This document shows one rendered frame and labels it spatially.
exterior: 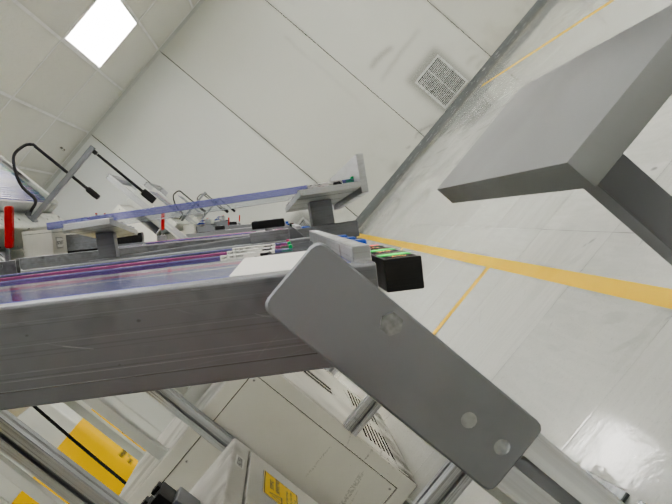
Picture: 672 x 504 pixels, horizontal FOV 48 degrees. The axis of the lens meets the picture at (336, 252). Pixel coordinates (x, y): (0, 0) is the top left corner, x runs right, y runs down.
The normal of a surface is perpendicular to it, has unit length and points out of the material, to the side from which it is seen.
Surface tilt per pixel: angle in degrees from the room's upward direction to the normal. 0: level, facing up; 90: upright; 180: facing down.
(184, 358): 90
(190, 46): 90
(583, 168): 90
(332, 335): 90
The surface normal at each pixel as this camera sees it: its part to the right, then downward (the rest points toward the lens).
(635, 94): 0.08, 0.04
